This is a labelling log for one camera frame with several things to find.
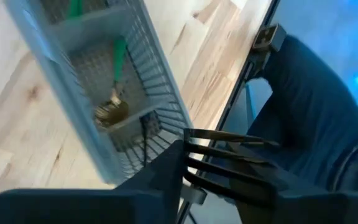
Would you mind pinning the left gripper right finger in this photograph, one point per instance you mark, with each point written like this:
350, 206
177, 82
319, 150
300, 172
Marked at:
306, 208

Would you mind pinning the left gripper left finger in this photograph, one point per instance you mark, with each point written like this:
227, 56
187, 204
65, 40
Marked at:
89, 208

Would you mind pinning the grey mesh cutlery basket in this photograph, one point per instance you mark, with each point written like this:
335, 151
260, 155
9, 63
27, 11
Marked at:
73, 93

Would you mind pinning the person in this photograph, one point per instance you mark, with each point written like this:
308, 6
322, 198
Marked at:
306, 102

